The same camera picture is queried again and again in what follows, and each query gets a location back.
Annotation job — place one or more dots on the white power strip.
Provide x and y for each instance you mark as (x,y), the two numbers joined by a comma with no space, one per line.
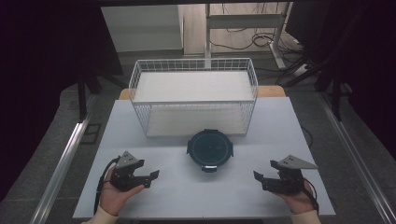
(301,70)

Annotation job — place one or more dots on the silver metal rail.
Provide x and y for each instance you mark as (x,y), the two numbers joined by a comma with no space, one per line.
(358,155)
(62,165)

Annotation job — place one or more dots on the black curtain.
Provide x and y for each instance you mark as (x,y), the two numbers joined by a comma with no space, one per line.
(37,77)
(367,62)

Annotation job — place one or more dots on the white desk frame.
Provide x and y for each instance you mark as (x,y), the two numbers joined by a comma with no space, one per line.
(246,21)

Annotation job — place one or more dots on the white cabinet panel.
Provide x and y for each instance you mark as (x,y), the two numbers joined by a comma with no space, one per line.
(140,28)

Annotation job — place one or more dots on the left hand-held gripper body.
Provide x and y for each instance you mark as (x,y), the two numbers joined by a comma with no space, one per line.
(124,180)

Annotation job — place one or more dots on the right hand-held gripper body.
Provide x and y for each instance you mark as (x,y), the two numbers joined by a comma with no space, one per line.
(288,182)

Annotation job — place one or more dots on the person's right hand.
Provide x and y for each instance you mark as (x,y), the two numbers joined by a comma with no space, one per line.
(299,202)

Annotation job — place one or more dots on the black metal stand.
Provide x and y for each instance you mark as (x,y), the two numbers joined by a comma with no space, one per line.
(82,99)
(336,99)

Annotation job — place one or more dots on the round black lidded container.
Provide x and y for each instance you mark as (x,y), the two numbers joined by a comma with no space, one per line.
(210,149)

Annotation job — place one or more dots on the person's left hand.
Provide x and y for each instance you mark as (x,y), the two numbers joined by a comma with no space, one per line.
(112,199)

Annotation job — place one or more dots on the dark floor grate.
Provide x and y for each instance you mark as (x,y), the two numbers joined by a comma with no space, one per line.
(91,133)

